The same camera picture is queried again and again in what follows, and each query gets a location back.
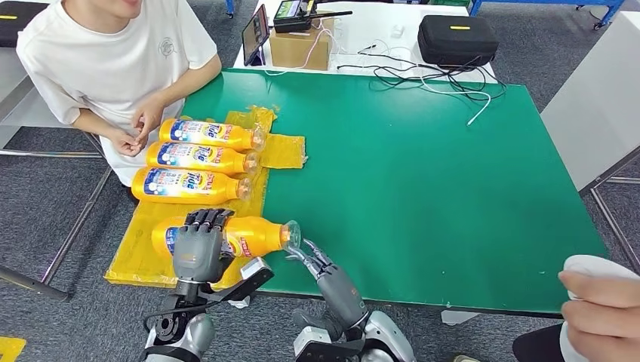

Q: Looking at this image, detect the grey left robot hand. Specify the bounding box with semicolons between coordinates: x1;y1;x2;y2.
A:
171;208;236;286

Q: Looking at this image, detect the person's left hand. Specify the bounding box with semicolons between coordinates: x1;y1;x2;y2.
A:
131;94;168;149

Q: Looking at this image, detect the person's right hand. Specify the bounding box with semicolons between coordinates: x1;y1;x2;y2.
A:
557;269;640;362
106;127;145;158

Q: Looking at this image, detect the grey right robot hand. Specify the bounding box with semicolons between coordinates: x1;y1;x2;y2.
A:
284;238;371;343

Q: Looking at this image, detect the white handheld device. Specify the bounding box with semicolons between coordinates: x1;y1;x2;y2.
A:
562;254;640;282

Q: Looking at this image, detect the orange detergent bottle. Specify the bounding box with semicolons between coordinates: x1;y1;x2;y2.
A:
150;216;302;259
145;140;261;176
158;118;267;153
130;166;253;206

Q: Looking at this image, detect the person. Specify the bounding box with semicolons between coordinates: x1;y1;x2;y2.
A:
452;269;640;362
16;0;223;204

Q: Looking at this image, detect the yellow taped mat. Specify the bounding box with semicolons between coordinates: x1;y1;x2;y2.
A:
103;105;307;292

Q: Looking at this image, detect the black tablet on stand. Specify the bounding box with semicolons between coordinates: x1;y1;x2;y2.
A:
242;4;271;67

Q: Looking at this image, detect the black zip case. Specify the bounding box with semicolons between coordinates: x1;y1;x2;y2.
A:
0;0;51;50
417;14;501;69

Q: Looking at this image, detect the brown cardboard box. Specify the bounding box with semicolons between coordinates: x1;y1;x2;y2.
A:
269;17;336;72

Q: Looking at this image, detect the black radio with antenna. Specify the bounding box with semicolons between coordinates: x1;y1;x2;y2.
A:
272;0;354;35

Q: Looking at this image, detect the yellow floor marker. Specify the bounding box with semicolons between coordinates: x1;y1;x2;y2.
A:
0;336;29;362

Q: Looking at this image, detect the pale grey table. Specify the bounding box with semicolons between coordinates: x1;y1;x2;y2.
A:
540;11;640;276

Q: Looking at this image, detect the white table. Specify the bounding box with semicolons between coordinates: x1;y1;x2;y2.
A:
232;0;498;85

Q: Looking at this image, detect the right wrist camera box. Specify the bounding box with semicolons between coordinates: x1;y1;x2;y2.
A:
292;325;368;362

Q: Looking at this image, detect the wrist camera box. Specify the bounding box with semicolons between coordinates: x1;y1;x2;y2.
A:
292;325;368;362
212;257;275;303

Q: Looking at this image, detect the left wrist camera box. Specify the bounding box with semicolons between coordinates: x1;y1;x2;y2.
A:
212;257;275;303

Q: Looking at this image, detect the grey metal frame table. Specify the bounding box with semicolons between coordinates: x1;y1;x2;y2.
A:
0;47;116;302

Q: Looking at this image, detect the thin white cable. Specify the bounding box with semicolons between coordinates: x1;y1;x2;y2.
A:
263;19;345;76

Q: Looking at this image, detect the black cable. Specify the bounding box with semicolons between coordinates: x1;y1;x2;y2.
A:
371;51;509;103
336;48;453;80

